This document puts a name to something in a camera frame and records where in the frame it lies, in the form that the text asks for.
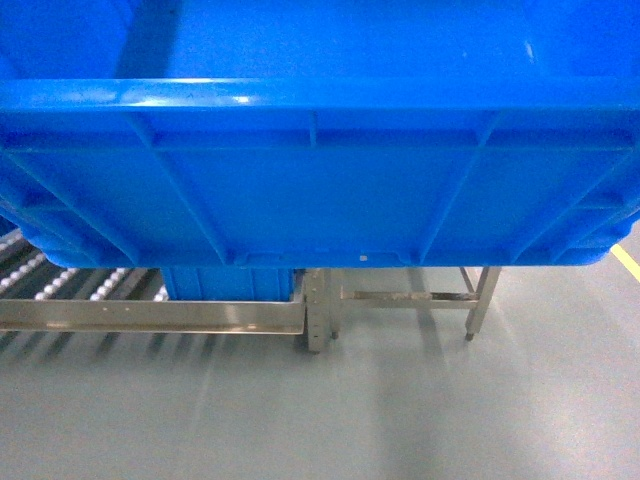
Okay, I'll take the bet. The steel table frame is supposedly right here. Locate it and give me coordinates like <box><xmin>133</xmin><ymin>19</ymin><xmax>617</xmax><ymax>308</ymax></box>
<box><xmin>338</xmin><ymin>266</ymin><xmax>502</xmax><ymax>342</ymax></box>

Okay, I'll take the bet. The blue crate with red contents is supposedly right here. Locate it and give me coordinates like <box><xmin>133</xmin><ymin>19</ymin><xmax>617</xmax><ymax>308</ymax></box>
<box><xmin>161</xmin><ymin>267</ymin><xmax>295</xmax><ymax>302</ymax></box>

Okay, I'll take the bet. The steel roller shelf rack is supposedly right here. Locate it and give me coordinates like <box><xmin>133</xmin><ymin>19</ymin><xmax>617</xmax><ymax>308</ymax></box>
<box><xmin>1</xmin><ymin>230</ymin><xmax>344</xmax><ymax>352</ymax></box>

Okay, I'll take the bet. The large blue plastic crate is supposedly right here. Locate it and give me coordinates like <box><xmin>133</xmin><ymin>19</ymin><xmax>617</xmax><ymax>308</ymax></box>
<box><xmin>1</xmin><ymin>1</ymin><xmax>639</xmax><ymax>268</ymax></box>

